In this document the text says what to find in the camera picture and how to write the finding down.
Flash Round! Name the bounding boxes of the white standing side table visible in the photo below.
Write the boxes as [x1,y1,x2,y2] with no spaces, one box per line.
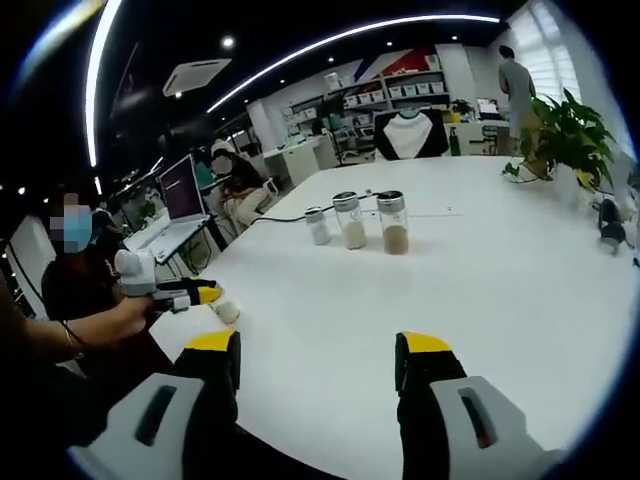
[122,214,231,281]

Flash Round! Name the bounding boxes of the white office desk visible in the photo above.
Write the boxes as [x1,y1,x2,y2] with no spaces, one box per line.
[262,134,337,189]

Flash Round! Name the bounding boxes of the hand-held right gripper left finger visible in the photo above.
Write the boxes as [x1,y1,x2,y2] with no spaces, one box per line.
[67,329,242,480]

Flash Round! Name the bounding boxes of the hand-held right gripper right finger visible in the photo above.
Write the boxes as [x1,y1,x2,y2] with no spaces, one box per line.
[394,330,566,480]

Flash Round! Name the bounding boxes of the person's left hand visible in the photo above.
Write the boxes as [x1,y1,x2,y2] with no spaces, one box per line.
[107,298,151,341]

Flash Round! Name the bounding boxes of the chair with white black shirt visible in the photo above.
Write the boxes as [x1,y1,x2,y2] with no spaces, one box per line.
[373,108,450,161]

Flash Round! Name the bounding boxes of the short white seasoning bottle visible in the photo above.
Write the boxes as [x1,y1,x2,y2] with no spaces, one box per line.
[304,205,334,246]

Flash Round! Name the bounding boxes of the ceiling air conditioner vent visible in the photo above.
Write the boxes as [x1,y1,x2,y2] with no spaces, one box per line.
[162,58,234,99]

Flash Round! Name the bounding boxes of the tall brown seasoning bottle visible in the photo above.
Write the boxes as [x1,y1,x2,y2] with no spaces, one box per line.
[376,189,411,256]

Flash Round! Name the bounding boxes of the thin wrist bracelet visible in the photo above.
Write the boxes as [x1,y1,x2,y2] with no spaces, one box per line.
[60,319,87,351]

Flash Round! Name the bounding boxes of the open laptop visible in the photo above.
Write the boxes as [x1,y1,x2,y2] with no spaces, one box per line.
[148,153,215,265]

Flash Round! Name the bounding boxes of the tall cream seasoning bottle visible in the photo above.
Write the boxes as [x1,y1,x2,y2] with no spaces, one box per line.
[332,190,369,250]

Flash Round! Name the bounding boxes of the small black device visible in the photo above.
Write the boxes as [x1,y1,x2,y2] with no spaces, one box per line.
[597,197,629,254]

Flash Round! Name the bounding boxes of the short beige seasoning bottle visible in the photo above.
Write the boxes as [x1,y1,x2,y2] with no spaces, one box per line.
[212,298,242,326]

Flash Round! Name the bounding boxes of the shelf of white storage bins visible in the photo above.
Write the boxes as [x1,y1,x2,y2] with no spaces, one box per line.
[287,67,449,124]

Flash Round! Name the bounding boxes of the white window blinds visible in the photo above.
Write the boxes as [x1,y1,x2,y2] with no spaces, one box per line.
[505,0,584,104]

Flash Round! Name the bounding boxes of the green potted plant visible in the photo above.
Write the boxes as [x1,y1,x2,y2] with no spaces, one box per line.
[502,88,619,194]

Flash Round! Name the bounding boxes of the black power cable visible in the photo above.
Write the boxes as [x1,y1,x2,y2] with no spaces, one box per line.
[249,188,396,225]

